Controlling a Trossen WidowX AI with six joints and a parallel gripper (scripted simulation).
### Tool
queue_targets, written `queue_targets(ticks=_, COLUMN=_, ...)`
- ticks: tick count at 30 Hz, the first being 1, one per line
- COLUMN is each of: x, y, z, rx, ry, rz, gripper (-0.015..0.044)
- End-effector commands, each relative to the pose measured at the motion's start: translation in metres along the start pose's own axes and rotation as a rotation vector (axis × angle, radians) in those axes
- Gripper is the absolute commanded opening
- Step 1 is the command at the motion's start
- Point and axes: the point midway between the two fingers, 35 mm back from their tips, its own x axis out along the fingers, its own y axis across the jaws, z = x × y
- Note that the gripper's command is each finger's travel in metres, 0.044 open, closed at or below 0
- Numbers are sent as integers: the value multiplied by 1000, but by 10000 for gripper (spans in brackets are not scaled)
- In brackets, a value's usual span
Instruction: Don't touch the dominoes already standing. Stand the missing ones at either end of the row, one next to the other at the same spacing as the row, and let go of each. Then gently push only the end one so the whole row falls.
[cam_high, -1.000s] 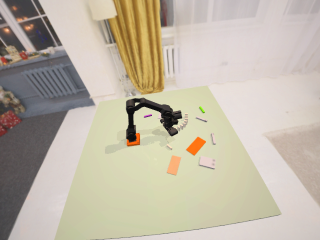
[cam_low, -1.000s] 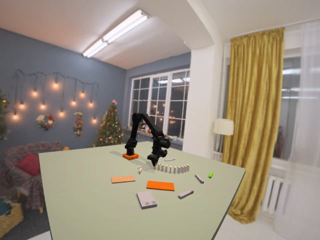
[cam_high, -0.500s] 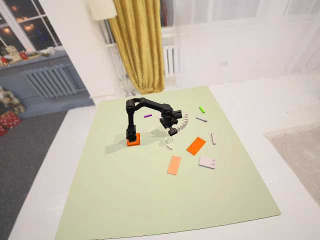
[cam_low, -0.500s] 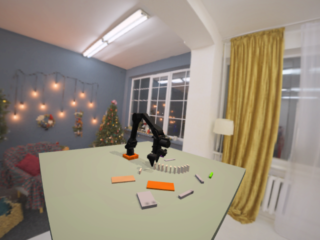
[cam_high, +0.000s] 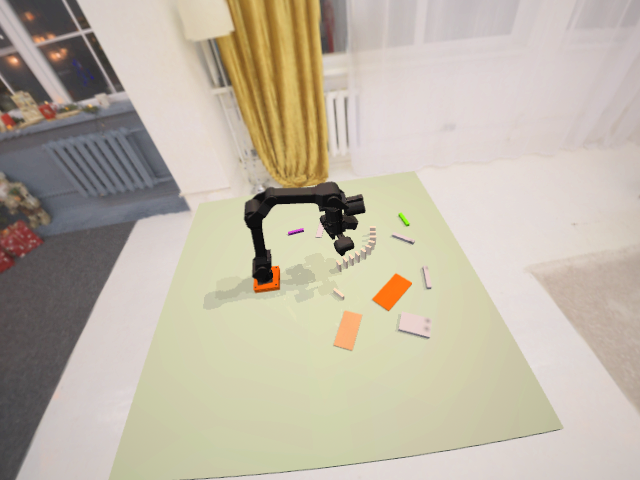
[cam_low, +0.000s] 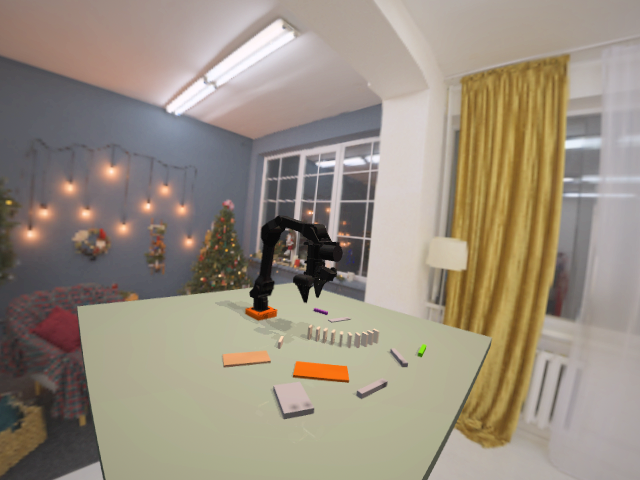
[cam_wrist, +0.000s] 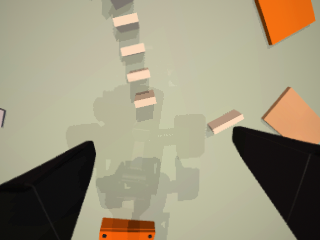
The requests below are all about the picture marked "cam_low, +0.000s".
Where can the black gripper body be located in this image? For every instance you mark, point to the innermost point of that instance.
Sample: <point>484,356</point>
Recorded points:
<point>308,277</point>

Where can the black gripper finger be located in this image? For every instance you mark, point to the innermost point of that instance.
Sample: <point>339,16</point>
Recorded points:
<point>318,285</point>
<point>304,291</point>

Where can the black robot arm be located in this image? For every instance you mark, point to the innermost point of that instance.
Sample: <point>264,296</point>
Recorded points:
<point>320,246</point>

